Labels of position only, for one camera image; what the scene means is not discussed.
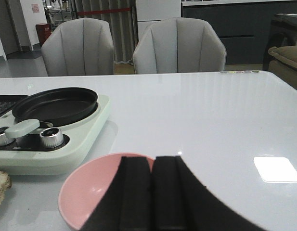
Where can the red trash bin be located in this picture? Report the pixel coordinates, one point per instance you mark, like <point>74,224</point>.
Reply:
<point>43,32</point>

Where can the red barrier tape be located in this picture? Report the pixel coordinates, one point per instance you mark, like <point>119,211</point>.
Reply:
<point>104,11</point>

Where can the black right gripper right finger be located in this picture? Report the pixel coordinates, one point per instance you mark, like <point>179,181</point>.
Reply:
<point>182,203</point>

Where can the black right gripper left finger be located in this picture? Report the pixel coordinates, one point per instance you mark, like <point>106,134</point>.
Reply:
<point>126,204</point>

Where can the black round frying pan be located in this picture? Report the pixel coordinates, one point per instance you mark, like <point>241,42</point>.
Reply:
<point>57,107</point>

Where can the mint green breakfast maker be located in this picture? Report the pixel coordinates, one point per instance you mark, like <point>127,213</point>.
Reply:
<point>27,156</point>

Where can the right grey upholstered chair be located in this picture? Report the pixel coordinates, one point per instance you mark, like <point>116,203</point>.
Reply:
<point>179,45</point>

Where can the dark grey counter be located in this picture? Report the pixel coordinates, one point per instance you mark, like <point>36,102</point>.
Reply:
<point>243,26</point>

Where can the left grey upholstered chair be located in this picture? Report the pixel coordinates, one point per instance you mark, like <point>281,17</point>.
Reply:
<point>80,47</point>

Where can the pink bowl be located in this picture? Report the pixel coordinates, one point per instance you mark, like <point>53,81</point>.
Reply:
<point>86,185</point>

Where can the white cabinet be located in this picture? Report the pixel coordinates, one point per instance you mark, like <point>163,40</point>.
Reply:
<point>151,11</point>

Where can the right silver control knob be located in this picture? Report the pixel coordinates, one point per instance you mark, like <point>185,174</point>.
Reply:
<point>51,137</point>

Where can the grey upholstered chair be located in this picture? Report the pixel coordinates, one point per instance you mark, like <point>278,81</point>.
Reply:
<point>179,45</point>
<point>80,47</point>

